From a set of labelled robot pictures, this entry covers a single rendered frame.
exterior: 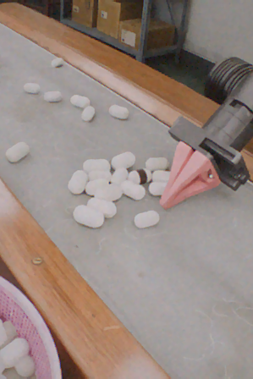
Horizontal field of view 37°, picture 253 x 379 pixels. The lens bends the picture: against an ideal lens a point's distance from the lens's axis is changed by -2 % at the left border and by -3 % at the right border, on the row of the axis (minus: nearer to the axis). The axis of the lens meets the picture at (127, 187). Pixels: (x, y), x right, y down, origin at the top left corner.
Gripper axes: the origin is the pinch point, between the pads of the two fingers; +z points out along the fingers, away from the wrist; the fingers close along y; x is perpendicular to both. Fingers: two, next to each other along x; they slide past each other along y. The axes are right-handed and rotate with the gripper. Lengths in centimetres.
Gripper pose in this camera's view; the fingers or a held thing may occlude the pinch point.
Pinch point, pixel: (167, 201)
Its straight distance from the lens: 47.1
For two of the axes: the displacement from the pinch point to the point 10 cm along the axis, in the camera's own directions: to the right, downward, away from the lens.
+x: 4.2, 3.9, 8.2
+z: -6.6, 7.5, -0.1
